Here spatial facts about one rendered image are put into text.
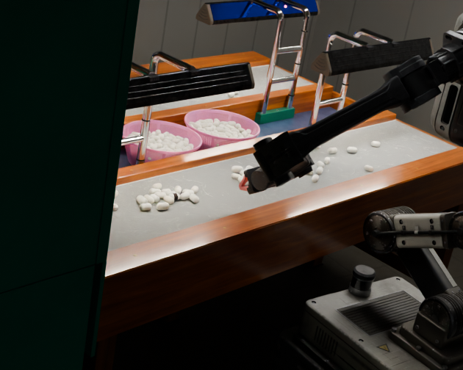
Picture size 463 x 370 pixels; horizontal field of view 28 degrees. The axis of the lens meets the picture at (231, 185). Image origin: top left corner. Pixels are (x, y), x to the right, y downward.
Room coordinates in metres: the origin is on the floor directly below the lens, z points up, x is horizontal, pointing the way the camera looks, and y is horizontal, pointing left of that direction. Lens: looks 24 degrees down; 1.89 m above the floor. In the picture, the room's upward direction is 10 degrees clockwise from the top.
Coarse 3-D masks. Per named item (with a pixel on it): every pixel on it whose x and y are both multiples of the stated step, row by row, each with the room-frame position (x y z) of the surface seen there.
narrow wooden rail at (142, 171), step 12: (372, 120) 3.35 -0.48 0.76; (384, 120) 3.42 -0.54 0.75; (288, 132) 3.05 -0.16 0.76; (240, 144) 2.85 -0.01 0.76; (252, 144) 2.87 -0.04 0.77; (180, 156) 2.66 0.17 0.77; (192, 156) 2.67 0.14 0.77; (204, 156) 2.69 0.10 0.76; (216, 156) 2.72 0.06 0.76; (228, 156) 2.76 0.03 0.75; (120, 168) 2.49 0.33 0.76; (132, 168) 2.50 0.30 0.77; (144, 168) 2.52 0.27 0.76; (156, 168) 2.53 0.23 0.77; (168, 168) 2.57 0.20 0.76; (180, 168) 2.60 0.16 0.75; (120, 180) 2.42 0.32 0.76; (132, 180) 2.46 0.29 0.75
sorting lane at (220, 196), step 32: (384, 128) 3.35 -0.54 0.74; (224, 160) 2.75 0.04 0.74; (320, 160) 2.90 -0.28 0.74; (352, 160) 2.96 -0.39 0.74; (384, 160) 3.01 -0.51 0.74; (128, 192) 2.38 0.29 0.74; (224, 192) 2.50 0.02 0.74; (288, 192) 2.59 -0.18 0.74; (128, 224) 2.19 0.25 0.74; (160, 224) 2.23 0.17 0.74; (192, 224) 2.26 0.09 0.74
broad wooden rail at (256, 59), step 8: (216, 56) 3.81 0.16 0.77; (224, 56) 3.83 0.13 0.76; (232, 56) 3.86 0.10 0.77; (240, 56) 3.88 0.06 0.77; (248, 56) 3.90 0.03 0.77; (256, 56) 3.92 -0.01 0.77; (264, 56) 3.95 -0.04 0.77; (160, 64) 3.56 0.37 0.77; (168, 64) 3.58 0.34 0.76; (192, 64) 3.64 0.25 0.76; (200, 64) 3.66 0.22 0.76; (208, 64) 3.68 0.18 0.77; (216, 64) 3.70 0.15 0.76; (224, 64) 3.72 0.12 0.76; (256, 64) 3.85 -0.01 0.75; (264, 64) 3.88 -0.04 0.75; (160, 72) 3.46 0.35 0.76; (168, 72) 3.47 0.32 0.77
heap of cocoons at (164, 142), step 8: (128, 136) 2.82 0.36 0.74; (152, 136) 2.84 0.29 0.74; (160, 136) 2.85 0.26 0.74; (168, 136) 2.87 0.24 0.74; (176, 136) 2.88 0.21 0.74; (152, 144) 2.77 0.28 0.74; (160, 144) 2.78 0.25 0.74; (168, 144) 2.80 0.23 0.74; (176, 144) 2.84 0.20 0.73; (184, 144) 2.83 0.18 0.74; (192, 144) 2.83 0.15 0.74; (152, 160) 2.68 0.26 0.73
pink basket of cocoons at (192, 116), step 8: (192, 112) 3.06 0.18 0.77; (200, 112) 3.09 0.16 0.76; (208, 112) 3.11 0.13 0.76; (216, 112) 3.13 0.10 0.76; (224, 112) 3.13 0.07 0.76; (232, 112) 3.13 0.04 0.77; (184, 120) 2.97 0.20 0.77; (192, 120) 3.05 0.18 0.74; (232, 120) 3.12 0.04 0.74; (240, 120) 3.11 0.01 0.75; (248, 120) 3.09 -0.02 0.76; (192, 128) 2.91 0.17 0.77; (248, 128) 3.08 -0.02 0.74; (256, 128) 3.04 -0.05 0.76; (200, 136) 2.90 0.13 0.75; (208, 136) 2.88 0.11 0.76; (216, 136) 2.87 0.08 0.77; (256, 136) 2.96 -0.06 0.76; (208, 144) 2.89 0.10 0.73; (216, 144) 2.88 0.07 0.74; (224, 144) 2.88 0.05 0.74
